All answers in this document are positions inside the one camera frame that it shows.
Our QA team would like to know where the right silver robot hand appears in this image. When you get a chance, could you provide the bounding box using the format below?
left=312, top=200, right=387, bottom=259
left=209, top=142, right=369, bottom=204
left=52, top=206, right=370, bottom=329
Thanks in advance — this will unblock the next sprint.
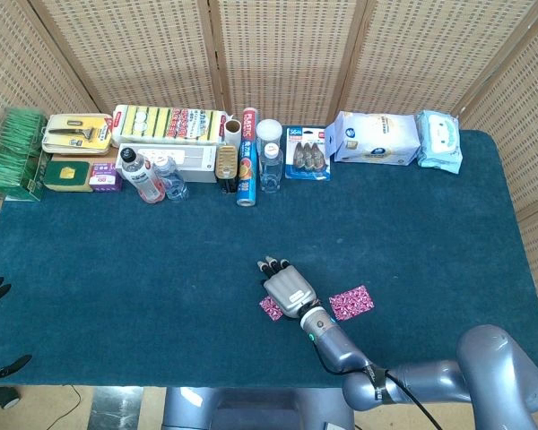
left=256, top=254, right=318, bottom=319

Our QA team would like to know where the pink patterned packet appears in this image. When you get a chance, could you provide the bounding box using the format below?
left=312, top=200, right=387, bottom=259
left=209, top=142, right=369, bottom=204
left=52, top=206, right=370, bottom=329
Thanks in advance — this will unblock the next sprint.
left=328, top=283, right=376, bottom=322
left=258, top=295, right=284, bottom=322

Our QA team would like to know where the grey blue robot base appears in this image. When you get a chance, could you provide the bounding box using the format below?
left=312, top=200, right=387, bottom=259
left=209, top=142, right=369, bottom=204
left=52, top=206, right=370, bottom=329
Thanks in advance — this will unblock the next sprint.
left=162, top=386, right=356, bottom=430

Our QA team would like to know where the tall clear bottle white cap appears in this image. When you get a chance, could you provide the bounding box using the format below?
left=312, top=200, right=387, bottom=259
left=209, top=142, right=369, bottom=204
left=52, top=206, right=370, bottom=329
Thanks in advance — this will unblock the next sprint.
left=258, top=142, right=284, bottom=195

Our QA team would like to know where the blue plastic wrap roll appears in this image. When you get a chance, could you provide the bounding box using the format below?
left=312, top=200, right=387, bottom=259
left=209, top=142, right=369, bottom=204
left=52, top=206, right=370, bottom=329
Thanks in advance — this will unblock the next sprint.
left=236, top=106, right=259, bottom=208

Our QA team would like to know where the blue felt table cover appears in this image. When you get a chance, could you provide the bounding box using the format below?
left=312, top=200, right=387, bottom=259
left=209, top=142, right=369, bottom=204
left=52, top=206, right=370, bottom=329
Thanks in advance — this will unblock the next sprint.
left=0, top=124, right=538, bottom=390

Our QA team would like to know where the yellow sponge green pad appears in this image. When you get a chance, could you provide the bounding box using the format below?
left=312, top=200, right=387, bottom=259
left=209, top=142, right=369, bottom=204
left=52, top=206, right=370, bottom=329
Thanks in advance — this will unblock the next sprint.
left=43, top=159, right=94, bottom=194

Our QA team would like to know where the blue correction tape blister pack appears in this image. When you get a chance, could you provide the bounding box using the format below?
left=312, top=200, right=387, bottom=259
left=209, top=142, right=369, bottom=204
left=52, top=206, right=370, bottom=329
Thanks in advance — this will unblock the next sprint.
left=284, top=125, right=333, bottom=183

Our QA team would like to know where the green tea box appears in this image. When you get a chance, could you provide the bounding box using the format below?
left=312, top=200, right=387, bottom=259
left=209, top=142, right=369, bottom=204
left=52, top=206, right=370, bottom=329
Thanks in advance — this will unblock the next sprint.
left=0, top=107, right=49, bottom=203

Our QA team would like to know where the black gold tin can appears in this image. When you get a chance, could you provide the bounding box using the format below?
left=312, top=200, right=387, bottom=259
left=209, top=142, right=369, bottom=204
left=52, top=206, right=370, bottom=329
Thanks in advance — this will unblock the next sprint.
left=216, top=143, right=239, bottom=194

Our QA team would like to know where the small purple box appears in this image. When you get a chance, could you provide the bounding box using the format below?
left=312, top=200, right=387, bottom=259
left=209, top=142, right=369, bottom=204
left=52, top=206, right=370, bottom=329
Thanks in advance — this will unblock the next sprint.
left=88, top=161, right=123, bottom=194

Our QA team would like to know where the clear jar white lid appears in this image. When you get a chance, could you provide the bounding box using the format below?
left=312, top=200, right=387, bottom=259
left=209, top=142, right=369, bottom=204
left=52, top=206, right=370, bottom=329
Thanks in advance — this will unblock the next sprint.
left=256, top=118, right=284, bottom=151

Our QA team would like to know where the small water bottle white cap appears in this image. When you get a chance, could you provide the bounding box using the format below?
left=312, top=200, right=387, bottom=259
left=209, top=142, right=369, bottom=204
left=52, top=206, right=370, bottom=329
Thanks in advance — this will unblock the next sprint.
left=153, top=155, right=191, bottom=202

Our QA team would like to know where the long white cardboard box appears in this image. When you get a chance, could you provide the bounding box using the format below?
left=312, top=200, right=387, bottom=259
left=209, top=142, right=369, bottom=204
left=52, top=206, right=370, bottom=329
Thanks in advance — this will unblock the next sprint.
left=115, top=142, right=220, bottom=185

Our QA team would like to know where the white paper roll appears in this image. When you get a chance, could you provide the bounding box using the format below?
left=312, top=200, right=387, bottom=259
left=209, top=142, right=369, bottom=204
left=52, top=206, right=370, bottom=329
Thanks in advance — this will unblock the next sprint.
left=223, top=117, right=243, bottom=151

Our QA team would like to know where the grey metal plate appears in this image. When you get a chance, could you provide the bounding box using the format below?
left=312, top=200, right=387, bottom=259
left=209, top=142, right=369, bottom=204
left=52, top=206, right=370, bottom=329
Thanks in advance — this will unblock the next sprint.
left=88, top=386, right=144, bottom=430

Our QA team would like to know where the white tissue pack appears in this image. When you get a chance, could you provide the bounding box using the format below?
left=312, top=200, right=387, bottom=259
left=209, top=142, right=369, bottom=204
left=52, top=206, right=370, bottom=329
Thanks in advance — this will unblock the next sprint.
left=323, top=109, right=422, bottom=167

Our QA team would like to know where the yellow razor blister pack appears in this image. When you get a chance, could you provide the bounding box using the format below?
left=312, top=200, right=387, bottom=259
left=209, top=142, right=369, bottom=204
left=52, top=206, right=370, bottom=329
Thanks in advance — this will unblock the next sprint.
left=41, top=113, right=114, bottom=156

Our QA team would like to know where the pink drink bottle black cap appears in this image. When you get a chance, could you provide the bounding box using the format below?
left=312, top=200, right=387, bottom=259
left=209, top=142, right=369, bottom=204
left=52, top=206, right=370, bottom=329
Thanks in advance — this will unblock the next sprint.
left=119, top=146, right=167, bottom=206

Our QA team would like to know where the light blue wet wipes pack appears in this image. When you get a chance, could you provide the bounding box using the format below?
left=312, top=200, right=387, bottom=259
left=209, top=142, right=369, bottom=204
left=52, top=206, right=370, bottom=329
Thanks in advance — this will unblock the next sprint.
left=414, top=109, right=464, bottom=176

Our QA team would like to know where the yellow green sponge multipack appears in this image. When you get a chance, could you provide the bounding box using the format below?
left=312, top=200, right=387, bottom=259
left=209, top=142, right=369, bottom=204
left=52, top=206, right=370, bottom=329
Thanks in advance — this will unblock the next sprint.
left=111, top=104, right=229, bottom=145

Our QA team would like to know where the rattan folding screen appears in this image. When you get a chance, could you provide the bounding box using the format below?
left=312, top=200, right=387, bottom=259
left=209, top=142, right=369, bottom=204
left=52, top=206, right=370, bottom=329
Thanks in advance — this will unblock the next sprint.
left=0, top=0, right=538, bottom=341

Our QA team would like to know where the thin black floor cable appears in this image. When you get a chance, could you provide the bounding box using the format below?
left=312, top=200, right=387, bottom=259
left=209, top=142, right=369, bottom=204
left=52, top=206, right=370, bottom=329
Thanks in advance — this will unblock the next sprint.
left=62, top=383, right=82, bottom=420

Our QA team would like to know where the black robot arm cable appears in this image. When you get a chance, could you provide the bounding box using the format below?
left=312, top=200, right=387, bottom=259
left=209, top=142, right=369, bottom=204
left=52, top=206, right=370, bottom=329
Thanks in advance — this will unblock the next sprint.
left=313, top=342, right=441, bottom=430

